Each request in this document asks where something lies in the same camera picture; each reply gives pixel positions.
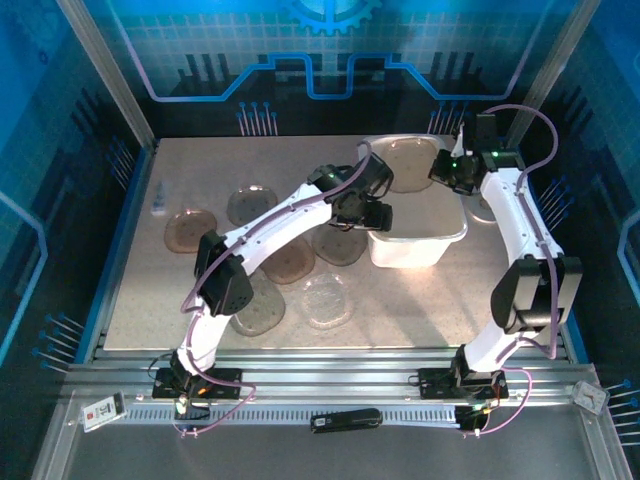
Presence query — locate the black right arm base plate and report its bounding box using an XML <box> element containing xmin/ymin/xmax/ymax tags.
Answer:
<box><xmin>417</xmin><ymin>367</ymin><xmax>510</xmax><ymax>400</ymax></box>

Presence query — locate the black flat device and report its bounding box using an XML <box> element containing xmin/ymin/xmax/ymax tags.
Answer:
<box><xmin>309</xmin><ymin>408</ymin><xmax>384</xmax><ymax>435</ymax></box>

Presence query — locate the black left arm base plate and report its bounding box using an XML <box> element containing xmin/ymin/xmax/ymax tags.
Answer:
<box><xmin>151</xmin><ymin>367</ymin><xmax>245</xmax><ymax>400</ymax></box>

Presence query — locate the aluminium mounting rail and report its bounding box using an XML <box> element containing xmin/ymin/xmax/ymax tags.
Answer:
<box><xmin>62</xmin><ymin>347</ymin><xmax>601</xmax><ymax>407</ymax></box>

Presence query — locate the black controller box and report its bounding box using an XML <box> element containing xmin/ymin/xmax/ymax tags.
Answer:
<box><xmin>173</xmin><ymin>397</ymin><xmax>211</xmax><ymax>421</ymax></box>
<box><xmin>455</xmin><ymin>404</ymin><xmax>494</xmax><ymax>432</ymax></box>

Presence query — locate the black right controller box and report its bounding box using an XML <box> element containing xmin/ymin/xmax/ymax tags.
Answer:
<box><xmin>455</xmin><ymin>404</ymin><xmax>494</xmax><ymax>432</ymax></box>

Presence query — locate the black left controller box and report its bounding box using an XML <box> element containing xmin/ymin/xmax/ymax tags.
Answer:
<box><xmin>173</xmin><ymin>397</ymin><xmax>211</xmax><ymax>421</ymax></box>

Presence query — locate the aluminium frame post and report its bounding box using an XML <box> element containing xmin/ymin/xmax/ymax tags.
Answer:
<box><xmin>55</xmin><ymin>0</ymin><xmax>159</xmax><ymax>151</ymax></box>
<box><xmin>502</xmin><ymin>0</ymin><xmax>601</xmax><ymax>151</ymax></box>

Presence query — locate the clear plastic plate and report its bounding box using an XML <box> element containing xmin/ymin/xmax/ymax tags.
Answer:
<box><xmin>299</xmin><ymin>271</ymin><xmax>352</xmax><ymax>331</ymax></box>

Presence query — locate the white label card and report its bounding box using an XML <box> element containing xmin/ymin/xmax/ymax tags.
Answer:
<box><xmin>79</xmin><ymin>392</ymin><xmax>126</xmax><ymax>432</ymax></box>

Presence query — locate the smoky translucent plastic plate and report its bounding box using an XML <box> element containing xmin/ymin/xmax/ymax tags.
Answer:
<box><xmin>372</xmin><ymin>138</ymin><xmax>437</xmax><ymax>195</ymax></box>
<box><xmin>310</xmin><ymin>223</ymin><xmax>370</xmax><ymax>268</ymax></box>
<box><xmin>226</xmin><ymin>184</ymin><xmax>279</xmax><ymax>228</ymax></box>
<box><xmin>259</xmin><ymin>234</ymin><xmax>317</xmax><ymax>286</ymax></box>
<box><xmin>163</xmin><ymin>209</ymin><xmax>219</xmax><ymax>255</ymax></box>
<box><xmin>228</xmin><ymin>272</ymin><xmax>288</xmax><ymax>338</ymax></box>

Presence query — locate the white plastic bin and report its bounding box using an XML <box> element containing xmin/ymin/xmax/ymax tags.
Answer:
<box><xmin>360</xmin><ymin>132</ymin><xmax>470</xmax><ymax>270</ymax></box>

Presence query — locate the white slotted cable duct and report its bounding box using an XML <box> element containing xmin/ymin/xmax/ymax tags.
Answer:
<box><xmin>122</xmin><ymin>403</ymin><xmax>460</xmax><ymax>427</ymax></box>

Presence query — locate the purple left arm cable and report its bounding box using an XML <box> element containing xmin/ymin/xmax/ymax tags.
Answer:
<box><xmin>172</xmin><ymin>141</ymin><xmax>374</xmax><ymax>439</ymax></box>

